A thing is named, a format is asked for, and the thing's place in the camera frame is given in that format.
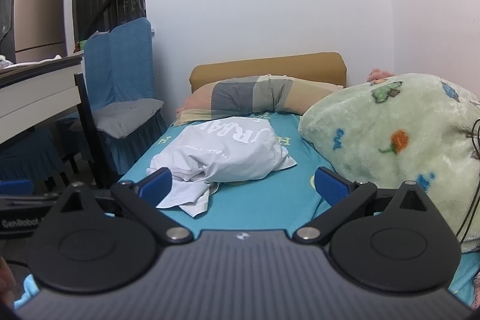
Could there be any green printed fleece blanket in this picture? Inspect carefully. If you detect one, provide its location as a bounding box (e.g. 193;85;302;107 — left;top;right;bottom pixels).
298;73;480;254

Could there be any person's left hand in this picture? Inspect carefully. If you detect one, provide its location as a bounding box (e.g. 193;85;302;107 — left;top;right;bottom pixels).
0;256;16;301

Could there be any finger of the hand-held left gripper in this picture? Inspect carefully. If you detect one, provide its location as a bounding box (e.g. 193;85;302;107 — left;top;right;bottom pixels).
0;179;35;196

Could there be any pink fluffy cloth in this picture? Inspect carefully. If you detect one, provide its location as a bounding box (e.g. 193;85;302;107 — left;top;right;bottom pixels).
367;68;396;84

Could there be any white printed t-shirt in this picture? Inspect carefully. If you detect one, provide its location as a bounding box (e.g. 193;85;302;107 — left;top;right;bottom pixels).
147;116;298;219

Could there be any white table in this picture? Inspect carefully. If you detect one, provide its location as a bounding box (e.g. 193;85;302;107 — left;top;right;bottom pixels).
0;54;85;145

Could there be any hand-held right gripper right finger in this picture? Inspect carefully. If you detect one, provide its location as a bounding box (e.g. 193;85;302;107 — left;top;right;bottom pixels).
292;166;436;246

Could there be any grey seat cushion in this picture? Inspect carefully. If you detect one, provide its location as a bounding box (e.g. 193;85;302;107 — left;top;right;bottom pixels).
69;98;164;139

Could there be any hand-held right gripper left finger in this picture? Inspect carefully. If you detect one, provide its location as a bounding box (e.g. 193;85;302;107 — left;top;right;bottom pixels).
52;167;194;244

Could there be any blue skirted chair cover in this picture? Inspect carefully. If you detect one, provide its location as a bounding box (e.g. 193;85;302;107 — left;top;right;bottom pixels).
0;127;66;190

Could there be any black cable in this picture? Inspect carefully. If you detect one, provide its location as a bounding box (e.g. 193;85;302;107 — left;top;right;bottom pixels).
455;118;480;244

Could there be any plaid pillow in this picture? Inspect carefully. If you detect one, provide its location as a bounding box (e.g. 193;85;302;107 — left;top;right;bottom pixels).
175;74;344;126

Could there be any gold refrigerator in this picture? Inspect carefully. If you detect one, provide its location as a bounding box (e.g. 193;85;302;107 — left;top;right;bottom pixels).
13;0;68;64

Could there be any teal bed sheet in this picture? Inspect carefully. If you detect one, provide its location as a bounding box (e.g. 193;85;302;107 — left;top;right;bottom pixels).
13;111;480;307

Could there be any tan padded headboard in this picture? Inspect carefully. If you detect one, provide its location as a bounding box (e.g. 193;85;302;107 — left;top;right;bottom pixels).
189;52;347;94

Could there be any black wooden chair frame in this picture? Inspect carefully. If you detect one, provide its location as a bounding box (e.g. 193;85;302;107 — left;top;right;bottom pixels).
74;73;121;189

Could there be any blue covered chair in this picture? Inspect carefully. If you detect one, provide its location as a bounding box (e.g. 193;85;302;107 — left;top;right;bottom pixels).
94;17;168;178
83;31;113;111

